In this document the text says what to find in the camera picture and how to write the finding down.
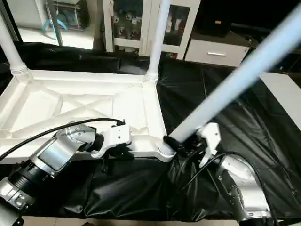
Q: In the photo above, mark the white plastic table leg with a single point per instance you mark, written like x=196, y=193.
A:
x=159, y=37
x=11, y=47
x=235, y=84

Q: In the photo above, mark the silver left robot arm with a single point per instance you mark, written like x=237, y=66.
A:
x=56, y=150

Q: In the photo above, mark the black work mat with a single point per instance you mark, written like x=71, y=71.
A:
x=141, y=193

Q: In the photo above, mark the white plastic table top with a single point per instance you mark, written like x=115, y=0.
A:
x=70, y=99

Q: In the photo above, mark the white drawer unit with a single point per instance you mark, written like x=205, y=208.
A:
x=216, y=52

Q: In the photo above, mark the white glass-door cabinet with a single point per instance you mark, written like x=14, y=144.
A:
x=127, y=23

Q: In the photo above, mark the black box yellow label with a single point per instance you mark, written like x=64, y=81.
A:
x=216, y=19

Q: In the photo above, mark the teal storage box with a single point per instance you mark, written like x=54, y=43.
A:
x=70, y=16

